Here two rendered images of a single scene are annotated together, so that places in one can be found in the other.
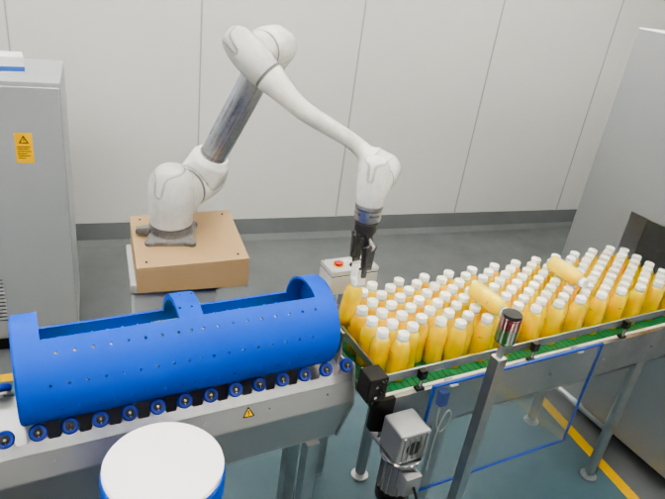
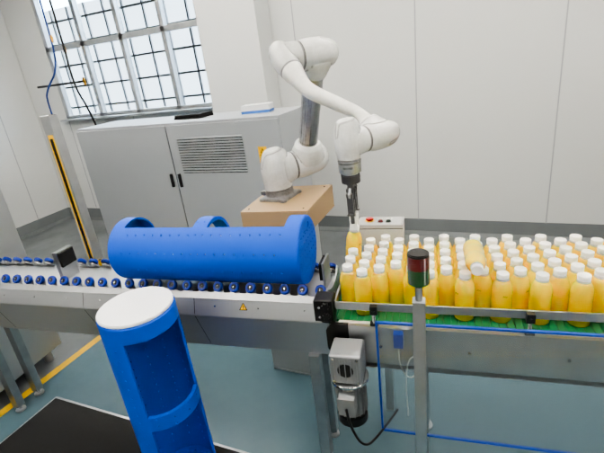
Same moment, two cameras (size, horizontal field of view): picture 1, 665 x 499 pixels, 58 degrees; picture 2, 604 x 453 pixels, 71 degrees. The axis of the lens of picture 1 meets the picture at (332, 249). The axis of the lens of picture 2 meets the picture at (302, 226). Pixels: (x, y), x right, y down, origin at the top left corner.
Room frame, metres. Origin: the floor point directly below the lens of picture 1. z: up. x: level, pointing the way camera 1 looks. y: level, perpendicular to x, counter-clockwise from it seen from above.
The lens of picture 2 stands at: (0.58, -1.16, 1.81)
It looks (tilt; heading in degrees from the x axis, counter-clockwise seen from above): 21 degrees down; 49
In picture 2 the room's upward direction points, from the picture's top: 7 degrees counter-clockwise
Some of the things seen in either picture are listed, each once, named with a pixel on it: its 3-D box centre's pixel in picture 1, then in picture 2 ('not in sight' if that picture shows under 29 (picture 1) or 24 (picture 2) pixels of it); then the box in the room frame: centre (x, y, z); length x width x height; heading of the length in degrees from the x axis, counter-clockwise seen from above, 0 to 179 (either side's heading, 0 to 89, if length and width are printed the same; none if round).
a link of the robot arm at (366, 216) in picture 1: (368, 212); (350, 166); (1.80, -0.10, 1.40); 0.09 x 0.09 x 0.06
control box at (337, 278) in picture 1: (348, 274); (381, 230); (2.01, -0.07, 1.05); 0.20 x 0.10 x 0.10; 121
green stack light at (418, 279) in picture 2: (506, 334); (418, 275); (1.54, -0.56, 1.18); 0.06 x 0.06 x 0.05
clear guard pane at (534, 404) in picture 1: (507, 416); (498, 390); (1.74, -0.73, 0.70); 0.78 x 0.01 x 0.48; 121
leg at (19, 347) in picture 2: not in sight; (22, 353); (0.68, 1.74, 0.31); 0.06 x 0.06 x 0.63; 31
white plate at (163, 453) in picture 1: (163, 465); (135, 306); (1.00, 0.32, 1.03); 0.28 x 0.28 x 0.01
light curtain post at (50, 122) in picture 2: not in sight; (95, 260); (1.18, 1.41, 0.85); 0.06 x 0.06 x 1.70; 31
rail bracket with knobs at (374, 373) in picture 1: (371, 384); (325, 306); (1.50, -0.18, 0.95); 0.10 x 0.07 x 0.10; 31
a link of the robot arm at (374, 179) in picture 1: (374, 179); (350, 137); (1.81, -0.10, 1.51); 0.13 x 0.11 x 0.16; 165
